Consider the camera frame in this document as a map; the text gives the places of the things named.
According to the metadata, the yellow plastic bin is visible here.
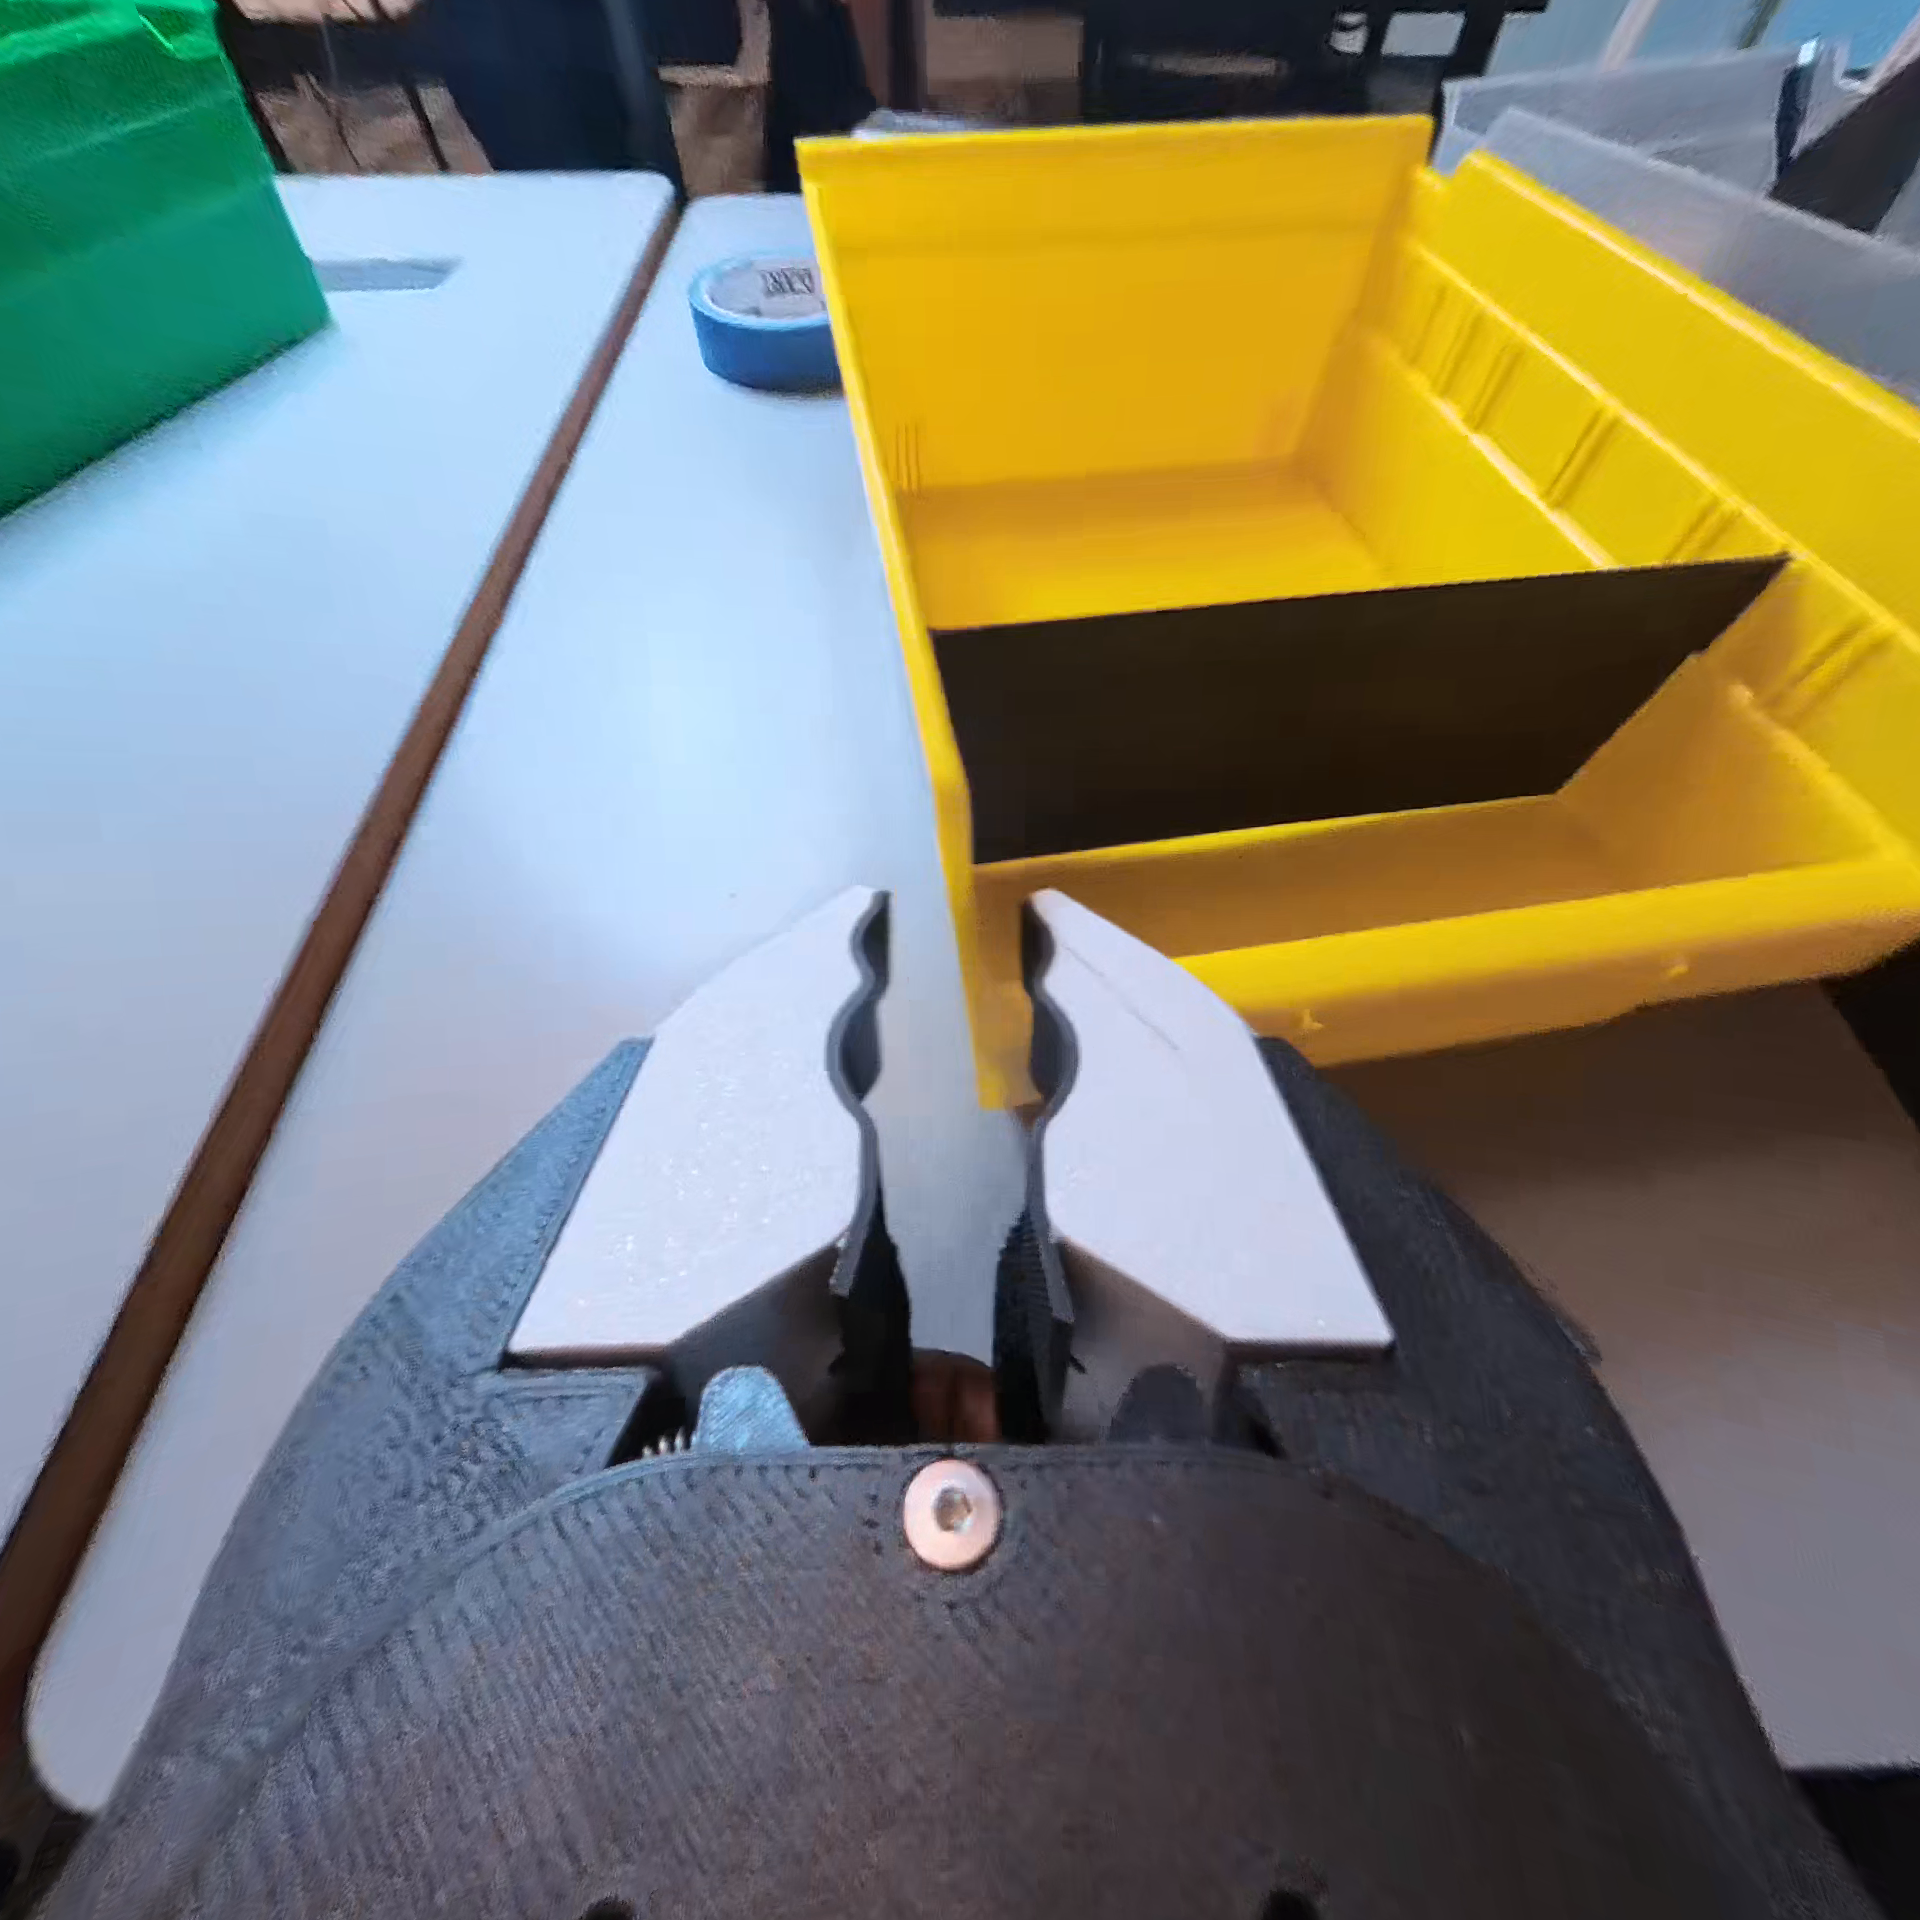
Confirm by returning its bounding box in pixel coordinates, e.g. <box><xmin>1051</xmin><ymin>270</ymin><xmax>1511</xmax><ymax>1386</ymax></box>
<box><xmin>796</xmin><ymin>111</ymin><xmax>1920</xmax><ymax>1111</ymax></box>

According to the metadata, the black bin divider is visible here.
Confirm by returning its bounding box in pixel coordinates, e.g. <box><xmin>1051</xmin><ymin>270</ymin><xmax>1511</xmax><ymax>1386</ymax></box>
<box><xmin>929</xmin><ymin>557</ymin><xmax>1794</xmax><ymax>863</ymax></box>

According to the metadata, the green plastic bin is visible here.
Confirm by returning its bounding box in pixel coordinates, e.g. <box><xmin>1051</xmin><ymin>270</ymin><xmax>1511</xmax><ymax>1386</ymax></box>
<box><xmin>0</xmin><ymin>0</ymin><xmax>333</xmax><ymax>520</ymax></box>

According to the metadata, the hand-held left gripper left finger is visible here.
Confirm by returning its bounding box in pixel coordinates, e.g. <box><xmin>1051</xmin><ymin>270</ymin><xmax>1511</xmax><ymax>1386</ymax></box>
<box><xmin>503</xmin><ymin>886</ymin><xmax>917</xmax><ymax>1434</ymax></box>

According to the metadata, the blue tape roll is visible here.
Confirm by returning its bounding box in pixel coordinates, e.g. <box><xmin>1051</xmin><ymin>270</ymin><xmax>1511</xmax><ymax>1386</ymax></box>
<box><xmin>687</xmin><ymin>251</ymin><xmax>847</xmax><ymax>394</ymax></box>

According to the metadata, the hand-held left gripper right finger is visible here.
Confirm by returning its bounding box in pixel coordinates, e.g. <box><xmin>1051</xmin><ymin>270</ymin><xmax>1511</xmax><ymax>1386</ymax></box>
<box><xmin>989</xmin><ymin>889</ymin><xmax>1401</xmax><ymax>1444</ymax></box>

